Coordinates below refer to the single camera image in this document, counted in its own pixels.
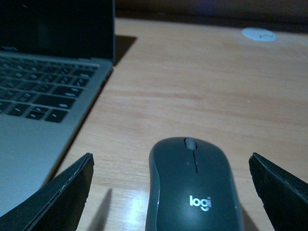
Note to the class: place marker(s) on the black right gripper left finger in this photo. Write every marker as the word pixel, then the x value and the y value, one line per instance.
pixel 58 205

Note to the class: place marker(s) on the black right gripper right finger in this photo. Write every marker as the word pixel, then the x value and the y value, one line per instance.
pixel 284 196

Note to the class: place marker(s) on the dark grey wireless mouse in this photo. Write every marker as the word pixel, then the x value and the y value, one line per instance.
pixel 191 188

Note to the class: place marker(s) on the wooden desk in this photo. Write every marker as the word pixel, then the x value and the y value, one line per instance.
pixel 197 77

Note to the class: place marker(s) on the grey open laptop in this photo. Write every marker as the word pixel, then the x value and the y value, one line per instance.
pixel 55 56

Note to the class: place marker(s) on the white round desk sticker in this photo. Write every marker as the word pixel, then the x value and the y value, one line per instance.
pixel 259 34

